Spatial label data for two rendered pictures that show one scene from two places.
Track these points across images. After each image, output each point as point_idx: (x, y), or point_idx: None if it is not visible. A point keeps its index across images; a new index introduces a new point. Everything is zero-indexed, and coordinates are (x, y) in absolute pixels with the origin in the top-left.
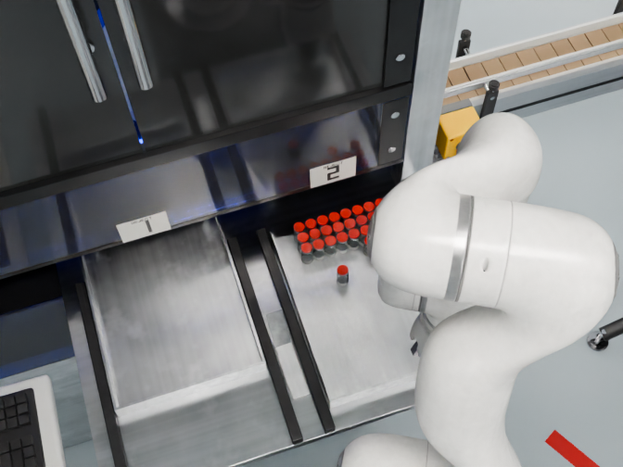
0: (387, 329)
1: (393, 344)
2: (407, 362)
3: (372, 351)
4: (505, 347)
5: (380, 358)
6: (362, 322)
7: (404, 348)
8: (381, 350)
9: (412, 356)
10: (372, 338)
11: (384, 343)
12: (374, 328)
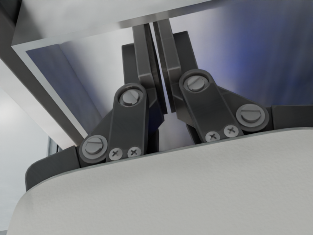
0: (245, 84)
1: (250, 56)
2: (238, 9)
3: (311, 42)
4: None
5: (302, 26)
6: (288, 95)
7: (228, 45)
8: (288, 43)
9: (217, 26)
10: (290, 68)
11: (270, 58)
12: (273, 86)
